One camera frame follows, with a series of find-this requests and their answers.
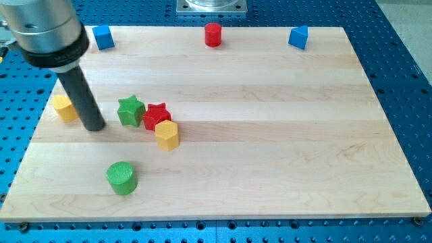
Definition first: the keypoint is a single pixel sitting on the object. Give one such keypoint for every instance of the yellow block at left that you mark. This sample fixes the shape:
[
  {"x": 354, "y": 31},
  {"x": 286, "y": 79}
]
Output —
[{"x": 64, "y": 108}]

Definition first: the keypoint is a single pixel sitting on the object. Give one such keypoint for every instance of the blue triangular prism block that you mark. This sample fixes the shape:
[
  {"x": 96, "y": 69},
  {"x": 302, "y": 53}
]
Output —
[{"x": 298, "y": 37}]

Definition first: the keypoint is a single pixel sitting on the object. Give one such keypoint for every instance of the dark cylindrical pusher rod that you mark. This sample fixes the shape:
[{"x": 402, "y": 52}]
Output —
[{"x": 80, "y": 94}]

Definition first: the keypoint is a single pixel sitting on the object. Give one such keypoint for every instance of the red star block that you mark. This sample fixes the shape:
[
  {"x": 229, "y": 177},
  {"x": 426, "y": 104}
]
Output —
[{"x": 155, "y": 114}]

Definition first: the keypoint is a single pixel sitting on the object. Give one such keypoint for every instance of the red cylinder block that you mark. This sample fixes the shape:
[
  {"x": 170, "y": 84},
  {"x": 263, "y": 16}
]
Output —
[{"x": 213, "y": 33}]

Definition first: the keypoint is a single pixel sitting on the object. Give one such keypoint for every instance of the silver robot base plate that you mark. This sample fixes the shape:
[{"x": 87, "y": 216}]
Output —
[{"x": 211, "y": 6}]

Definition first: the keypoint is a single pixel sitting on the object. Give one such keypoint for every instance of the green star block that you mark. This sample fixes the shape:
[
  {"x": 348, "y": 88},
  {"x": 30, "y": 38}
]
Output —
[{"x": 130, "y": 111}]

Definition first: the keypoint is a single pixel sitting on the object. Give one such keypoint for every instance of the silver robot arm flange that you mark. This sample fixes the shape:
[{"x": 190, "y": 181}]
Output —
[{"x": 48, "y": 33}]

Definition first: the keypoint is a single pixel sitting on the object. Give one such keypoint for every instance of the yellow hexagon block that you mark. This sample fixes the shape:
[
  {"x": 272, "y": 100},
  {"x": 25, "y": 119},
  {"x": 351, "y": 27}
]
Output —
[{"x": 167, "y": 137}]

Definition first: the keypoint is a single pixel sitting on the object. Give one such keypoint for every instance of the green cylinder block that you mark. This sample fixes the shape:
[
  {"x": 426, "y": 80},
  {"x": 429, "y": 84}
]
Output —
[{"x": 122, "y": 178}]

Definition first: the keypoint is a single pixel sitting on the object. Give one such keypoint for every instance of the blue cube block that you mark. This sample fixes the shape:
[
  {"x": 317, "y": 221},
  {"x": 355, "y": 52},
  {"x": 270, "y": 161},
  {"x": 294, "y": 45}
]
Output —
[{"x": 103, "y": 37}]

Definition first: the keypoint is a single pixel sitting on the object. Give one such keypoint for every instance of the light wooden board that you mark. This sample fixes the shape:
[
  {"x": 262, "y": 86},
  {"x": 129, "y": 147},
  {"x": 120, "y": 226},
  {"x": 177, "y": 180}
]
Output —
[{"x": 266, "y": 131}]

